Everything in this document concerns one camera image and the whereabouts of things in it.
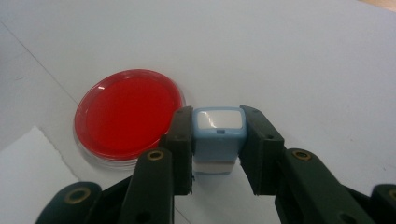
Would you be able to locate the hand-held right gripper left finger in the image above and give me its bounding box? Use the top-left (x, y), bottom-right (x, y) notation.
top-left (118, 105), bottom-right (194, 224)

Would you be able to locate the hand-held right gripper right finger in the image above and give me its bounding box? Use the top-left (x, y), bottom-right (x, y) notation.
top-left (238, 105), bottom-right (377, 224)

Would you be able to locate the blue stamp cap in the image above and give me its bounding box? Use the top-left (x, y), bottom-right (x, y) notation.
top-left (191, 106), bottom-right (248, 164)

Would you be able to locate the round red ink pad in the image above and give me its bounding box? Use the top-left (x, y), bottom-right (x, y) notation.
top-left (73, 68), bottom-right (187, 171)

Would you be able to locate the white paper sheet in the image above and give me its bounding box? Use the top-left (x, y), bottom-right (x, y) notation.
top-left (0, 125), bottom-right (81, 224)

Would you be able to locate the large white table cover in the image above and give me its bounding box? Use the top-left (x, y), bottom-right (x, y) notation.
top-left (0, 0), bottom-right (396, 224)

